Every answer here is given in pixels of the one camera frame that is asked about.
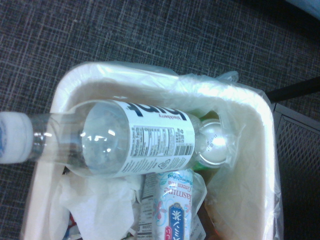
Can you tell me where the clear plastic bottle white label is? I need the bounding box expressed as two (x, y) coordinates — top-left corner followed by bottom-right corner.
(0, 99), (204, 179)

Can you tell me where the white printed label packaging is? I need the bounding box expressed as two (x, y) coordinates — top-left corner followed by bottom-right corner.
(136, 173), (159, 240)

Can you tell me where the grey metal mesh panel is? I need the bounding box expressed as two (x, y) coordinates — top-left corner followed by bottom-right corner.
(271, 102), (320, 240)

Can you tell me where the light blue object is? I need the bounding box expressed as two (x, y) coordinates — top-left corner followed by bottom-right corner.
(284, 0), (320, 20)

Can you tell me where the white crumpled tissue paper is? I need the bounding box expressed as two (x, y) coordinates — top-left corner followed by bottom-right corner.
(48, 172), (144, 240)

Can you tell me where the silver aluminium can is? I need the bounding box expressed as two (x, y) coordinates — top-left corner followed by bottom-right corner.
(191, 111), (231, 171)

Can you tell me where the beige plastic trash bin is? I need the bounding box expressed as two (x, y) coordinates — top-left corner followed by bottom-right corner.
(19, 60), (285, 240)

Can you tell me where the black metal bar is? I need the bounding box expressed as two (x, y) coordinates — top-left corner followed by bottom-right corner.
(265, 76), (320, 104)

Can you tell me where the jasmine green tea bottle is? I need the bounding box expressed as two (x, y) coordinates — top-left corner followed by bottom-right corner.
(151, 169), (201, 240)

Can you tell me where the clear plastic bin liner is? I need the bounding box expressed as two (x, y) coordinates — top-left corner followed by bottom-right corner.
(19, 63), (285, 240)

